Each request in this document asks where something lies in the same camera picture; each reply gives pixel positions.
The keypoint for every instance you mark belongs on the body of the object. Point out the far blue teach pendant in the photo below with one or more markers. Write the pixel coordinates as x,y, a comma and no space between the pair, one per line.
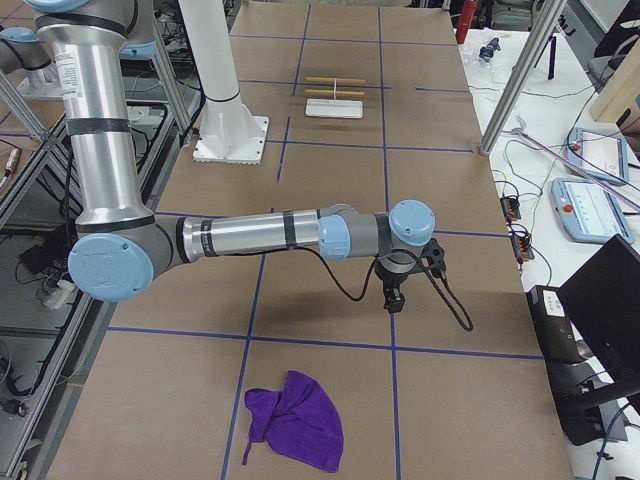
604,156

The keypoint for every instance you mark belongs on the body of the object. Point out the aluminium frame post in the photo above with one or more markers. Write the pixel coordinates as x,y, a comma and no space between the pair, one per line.
533,47

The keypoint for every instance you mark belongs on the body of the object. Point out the blue teach pendant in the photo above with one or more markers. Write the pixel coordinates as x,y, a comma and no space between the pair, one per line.
604,156
588,213

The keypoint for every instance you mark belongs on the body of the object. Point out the white wooden towel rack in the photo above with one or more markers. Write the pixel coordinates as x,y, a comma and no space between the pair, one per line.
335,98

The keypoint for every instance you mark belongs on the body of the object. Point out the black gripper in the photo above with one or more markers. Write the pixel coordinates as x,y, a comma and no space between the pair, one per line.
389,279

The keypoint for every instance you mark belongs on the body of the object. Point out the far orange connector block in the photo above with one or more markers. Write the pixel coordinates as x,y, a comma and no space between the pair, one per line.
511,208

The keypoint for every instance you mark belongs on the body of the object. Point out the near blue teach pendant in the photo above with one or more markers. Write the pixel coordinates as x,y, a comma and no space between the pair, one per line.
588,213

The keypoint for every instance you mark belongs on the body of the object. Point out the orange connector block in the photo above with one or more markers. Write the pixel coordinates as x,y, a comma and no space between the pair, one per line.
521,244
511,208

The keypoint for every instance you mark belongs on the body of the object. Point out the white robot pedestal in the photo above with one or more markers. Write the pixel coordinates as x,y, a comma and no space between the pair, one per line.
228,131

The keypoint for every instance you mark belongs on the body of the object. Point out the near orange connector block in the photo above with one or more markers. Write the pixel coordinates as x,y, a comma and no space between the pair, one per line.
521,244

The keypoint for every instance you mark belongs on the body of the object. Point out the red cylinder bottle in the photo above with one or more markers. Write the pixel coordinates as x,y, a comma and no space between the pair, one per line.
465,20

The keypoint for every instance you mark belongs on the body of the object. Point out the purple towel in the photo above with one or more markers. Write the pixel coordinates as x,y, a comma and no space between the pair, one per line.
300,422

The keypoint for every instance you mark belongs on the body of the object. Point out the black monitor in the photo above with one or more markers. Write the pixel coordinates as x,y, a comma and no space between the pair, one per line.
601,299

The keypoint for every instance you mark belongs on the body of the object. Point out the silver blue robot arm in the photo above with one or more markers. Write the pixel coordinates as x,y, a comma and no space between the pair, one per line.
21,50
123,246

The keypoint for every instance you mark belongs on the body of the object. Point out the black computer box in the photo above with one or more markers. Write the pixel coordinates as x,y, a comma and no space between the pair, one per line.
554,331

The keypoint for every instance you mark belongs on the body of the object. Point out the dark blue folded umbrella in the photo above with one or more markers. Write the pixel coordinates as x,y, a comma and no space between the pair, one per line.
487,52

